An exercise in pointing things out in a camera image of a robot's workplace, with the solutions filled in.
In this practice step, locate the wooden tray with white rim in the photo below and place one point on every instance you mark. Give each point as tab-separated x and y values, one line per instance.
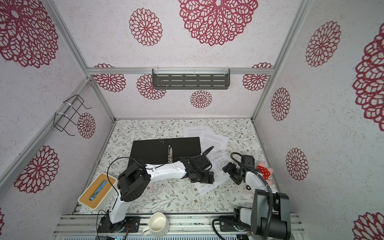
99	192

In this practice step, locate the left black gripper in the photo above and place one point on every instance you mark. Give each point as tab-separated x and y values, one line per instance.
207	179

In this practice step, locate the grey metal wall shelf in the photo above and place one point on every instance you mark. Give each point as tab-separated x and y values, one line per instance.
190	79

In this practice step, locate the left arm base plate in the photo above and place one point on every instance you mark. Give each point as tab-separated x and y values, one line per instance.
128	225

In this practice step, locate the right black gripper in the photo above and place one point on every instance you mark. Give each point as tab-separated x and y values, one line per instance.
229	168

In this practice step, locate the pink plush toy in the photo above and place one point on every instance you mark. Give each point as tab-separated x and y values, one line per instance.
266	172

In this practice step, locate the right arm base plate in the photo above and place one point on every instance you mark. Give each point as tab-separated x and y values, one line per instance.
227	226

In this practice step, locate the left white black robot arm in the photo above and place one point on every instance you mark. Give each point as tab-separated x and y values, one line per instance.
135	179

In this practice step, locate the white ceramic mug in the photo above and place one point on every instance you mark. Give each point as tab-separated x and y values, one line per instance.
158	226

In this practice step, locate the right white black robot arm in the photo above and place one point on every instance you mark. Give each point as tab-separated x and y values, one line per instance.
270	214

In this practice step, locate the technical drawing paper sheet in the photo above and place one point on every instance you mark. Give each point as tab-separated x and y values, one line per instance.
219	160

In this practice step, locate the red black file folder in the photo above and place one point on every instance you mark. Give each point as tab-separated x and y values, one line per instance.
156	151

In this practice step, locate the text printed paper sheet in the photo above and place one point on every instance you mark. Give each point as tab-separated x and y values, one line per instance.
194	131
209	139

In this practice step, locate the black wire wall rack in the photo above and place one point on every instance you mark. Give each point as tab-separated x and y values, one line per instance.
63	119

